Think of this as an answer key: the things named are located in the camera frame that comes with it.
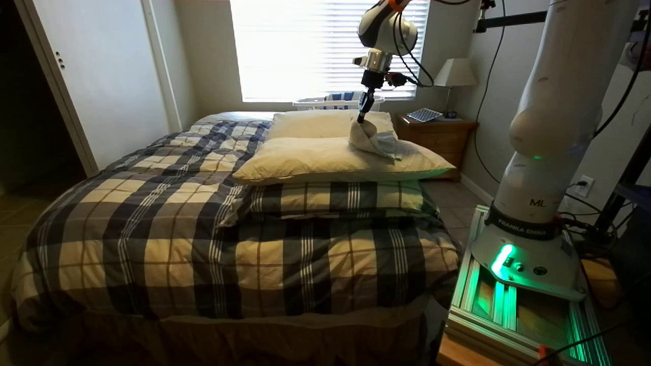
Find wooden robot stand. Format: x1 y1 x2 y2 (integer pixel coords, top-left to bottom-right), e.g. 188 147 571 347
436 256 626 366

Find black metal stand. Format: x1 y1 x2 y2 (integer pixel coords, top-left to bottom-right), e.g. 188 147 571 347
473 0 651 241

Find white window blinds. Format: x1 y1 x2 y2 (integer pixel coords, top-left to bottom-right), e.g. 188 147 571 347
228 0 432 107

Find plaid covered bed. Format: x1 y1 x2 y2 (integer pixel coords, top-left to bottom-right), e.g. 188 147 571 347
5 119 463 333

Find brown bed skirt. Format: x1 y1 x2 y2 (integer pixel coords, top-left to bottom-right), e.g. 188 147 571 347
13 297 444 366

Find white closet door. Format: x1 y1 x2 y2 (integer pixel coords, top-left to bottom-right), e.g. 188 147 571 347
15 0 174 179

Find white table lamp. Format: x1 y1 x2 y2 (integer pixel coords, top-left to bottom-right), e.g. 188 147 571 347
432 58 476 120

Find wooden nightstand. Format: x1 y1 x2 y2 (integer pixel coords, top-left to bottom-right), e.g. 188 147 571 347
393 115 480 181

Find white towel with stripes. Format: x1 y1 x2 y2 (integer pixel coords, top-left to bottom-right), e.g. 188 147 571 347
346 119 406 163

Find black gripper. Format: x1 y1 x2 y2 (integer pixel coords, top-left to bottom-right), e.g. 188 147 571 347
353 66 388 129

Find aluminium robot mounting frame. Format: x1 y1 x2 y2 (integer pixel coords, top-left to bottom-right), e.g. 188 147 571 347
440 202 617 366

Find book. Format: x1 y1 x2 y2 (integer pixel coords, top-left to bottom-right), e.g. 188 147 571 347
403 107 445 126

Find plaid pillow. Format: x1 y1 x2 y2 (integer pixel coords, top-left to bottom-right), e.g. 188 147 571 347
235 179 444 222

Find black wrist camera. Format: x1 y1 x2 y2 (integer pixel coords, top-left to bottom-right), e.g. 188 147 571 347
384 69 410 90

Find white wall outlet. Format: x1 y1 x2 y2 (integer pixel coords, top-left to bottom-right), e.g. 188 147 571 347
574 174 598 200

